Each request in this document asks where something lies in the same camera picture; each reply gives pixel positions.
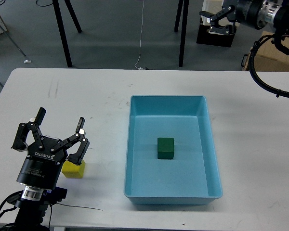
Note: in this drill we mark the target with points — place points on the black trestle legs right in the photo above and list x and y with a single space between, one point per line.
181 18

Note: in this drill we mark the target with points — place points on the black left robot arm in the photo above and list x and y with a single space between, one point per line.
32 202

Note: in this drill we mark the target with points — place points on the yellow wooden block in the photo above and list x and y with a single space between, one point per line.
73 171

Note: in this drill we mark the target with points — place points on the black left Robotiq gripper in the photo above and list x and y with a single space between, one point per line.
43 164

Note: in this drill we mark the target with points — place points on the light blue plastic bin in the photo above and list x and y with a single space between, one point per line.
192 177

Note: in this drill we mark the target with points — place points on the green wooden block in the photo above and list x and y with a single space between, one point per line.
165 148

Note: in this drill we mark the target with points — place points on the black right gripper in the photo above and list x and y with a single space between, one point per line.
247 12

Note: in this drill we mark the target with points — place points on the cardboard box with handles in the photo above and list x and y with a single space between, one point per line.
268 59

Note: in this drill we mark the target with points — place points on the white plastic crate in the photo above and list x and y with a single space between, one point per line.
212 6

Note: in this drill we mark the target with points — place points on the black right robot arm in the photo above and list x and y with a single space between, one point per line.
278 16

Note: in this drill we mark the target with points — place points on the black storage box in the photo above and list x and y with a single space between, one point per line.
205 38

